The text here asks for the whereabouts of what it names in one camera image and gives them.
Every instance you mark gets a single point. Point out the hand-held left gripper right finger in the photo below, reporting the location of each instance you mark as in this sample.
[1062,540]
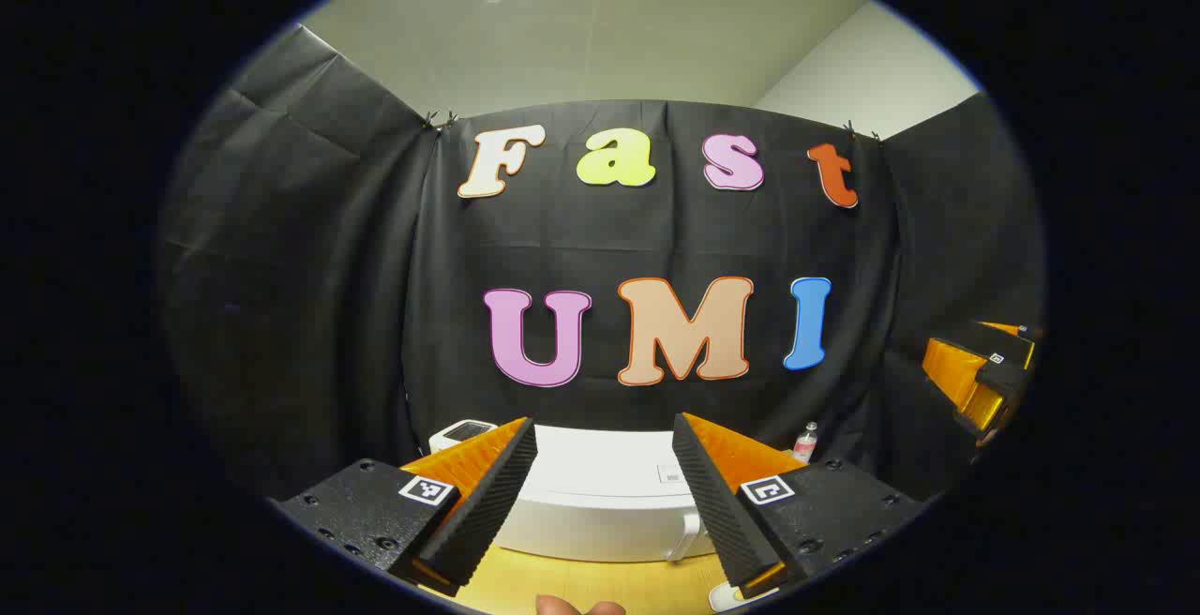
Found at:
[727,512]

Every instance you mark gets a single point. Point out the white toaster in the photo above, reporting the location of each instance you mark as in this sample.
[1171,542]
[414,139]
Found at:
[464,432]

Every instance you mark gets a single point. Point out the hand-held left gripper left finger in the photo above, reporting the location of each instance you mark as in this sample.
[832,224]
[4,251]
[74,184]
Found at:
[478,512]

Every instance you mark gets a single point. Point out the small red label bottle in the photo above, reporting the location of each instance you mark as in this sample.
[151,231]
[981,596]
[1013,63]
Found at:
[805,444]

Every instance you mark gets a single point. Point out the white microwave oven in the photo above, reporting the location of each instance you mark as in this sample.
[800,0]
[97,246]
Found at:
[600,493]

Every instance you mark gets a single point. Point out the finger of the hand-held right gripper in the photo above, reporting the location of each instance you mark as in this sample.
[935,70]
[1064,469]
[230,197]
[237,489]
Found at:
[998,373]
[1022,331]

